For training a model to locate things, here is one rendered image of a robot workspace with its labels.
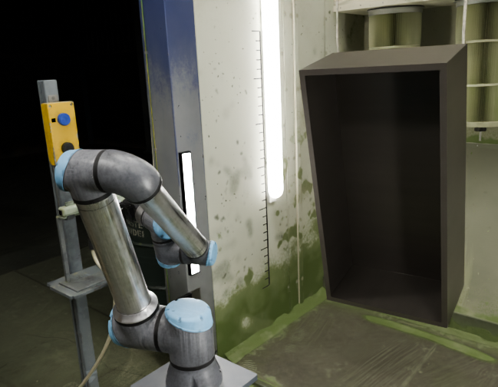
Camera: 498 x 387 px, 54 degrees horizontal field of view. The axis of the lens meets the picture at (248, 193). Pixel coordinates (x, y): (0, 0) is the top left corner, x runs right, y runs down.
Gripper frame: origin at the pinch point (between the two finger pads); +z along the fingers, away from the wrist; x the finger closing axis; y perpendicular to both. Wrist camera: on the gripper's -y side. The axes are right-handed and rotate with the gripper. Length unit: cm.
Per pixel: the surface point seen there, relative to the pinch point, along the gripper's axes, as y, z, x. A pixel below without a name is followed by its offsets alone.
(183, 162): 6.1, 16.2, 40.8
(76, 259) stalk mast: 34.7, 25.7, -17.5
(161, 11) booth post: -60, 29, 52
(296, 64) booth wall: -14, 38, 143
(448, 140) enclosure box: -7, -84, 100
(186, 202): 25.3, 13.7, 36.9
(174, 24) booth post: -54, 27, 56
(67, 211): 3.7, 10.0, -18.7
